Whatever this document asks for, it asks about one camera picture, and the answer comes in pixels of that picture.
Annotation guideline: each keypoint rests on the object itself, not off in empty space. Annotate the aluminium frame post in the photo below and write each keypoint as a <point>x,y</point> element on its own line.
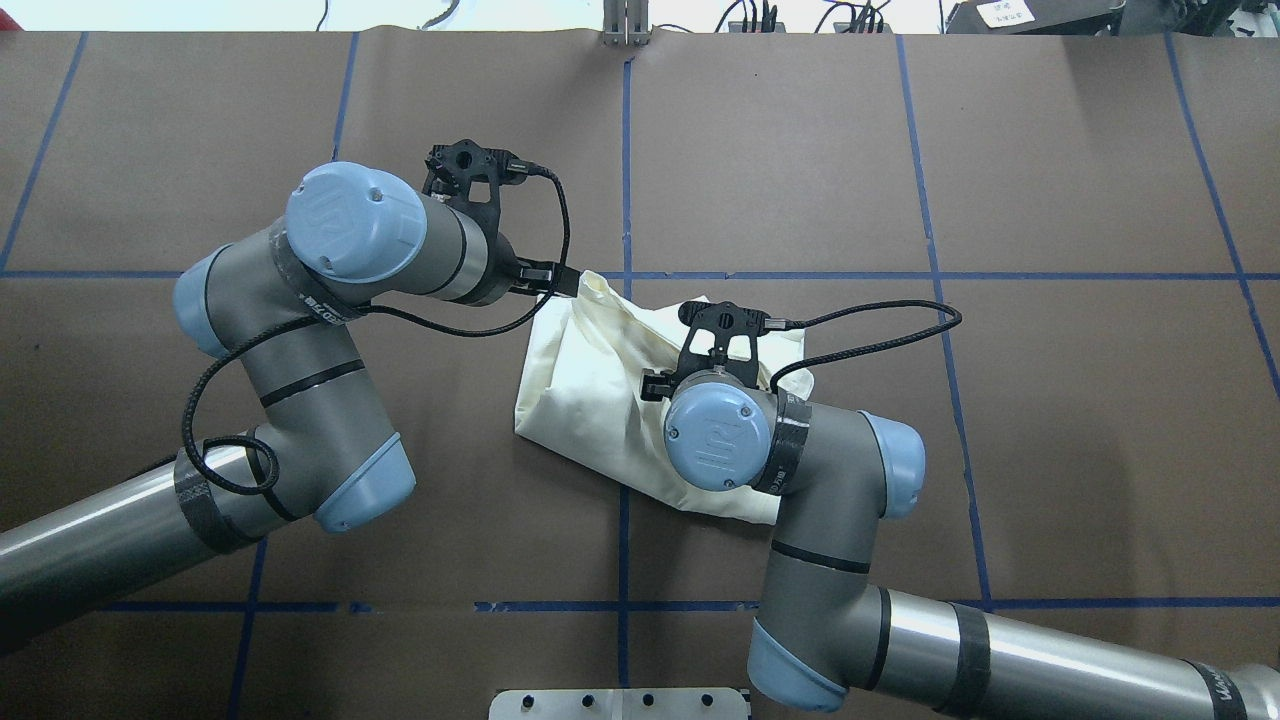
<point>626,23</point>

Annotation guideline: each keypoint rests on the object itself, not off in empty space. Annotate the cream long-sleeve cat shirt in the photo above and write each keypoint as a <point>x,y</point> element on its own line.
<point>579,396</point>

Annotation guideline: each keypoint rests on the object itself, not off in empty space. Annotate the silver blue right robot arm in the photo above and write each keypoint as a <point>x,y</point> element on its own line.
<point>1102,460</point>

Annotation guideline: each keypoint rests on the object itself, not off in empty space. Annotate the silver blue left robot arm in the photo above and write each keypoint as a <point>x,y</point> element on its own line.
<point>286,423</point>

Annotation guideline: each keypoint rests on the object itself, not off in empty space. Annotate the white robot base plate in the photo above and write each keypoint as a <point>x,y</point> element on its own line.
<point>623,703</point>

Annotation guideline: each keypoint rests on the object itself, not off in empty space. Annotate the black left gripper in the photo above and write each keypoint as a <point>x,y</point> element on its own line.
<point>503,266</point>

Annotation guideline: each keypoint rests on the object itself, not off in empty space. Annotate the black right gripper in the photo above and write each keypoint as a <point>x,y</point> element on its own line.
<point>655,384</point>

